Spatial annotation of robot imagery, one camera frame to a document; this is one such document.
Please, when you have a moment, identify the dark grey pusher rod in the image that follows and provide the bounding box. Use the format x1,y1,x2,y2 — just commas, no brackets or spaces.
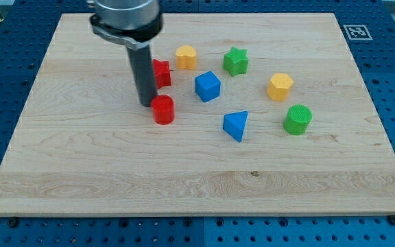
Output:
127,45,158,107

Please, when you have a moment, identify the red cylinder block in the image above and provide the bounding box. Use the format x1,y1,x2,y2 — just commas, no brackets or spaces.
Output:
151,95,175,125

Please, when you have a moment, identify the red star block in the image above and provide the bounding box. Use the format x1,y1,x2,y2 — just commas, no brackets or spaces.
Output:
152,59,171,89

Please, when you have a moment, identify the yellow heart block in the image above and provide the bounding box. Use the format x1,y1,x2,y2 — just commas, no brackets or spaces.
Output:
175,45,197,70

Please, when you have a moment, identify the blue cube block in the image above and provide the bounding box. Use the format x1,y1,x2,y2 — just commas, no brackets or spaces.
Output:
195,71,221,102

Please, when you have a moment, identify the green star block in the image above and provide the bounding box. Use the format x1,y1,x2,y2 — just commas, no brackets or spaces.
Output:
223,47,249,77

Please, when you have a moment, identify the blue triangle block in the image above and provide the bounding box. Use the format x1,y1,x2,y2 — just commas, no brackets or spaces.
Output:
222,111,248,142

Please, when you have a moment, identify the yellow hexagon block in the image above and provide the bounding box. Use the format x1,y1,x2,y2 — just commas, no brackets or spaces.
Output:
267,73,294,102

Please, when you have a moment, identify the light wooden board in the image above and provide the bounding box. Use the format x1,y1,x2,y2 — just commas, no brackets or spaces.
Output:
0,13,395,217

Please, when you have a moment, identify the green cylinder block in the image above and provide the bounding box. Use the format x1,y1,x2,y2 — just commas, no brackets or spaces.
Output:
283,104,313,135

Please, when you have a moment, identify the black bolt lower left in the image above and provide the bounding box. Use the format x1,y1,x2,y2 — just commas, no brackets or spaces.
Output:
7,217,19,228

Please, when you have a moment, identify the black bolt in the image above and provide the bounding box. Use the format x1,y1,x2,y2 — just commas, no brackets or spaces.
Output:
387,215,395,226
7,217,19,228

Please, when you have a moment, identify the white fiducial marker tag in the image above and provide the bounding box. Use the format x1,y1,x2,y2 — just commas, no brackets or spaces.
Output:
344,24,372,40

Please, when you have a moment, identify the black bolt lower right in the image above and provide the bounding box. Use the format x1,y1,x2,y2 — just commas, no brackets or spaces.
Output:
387,215,395,226

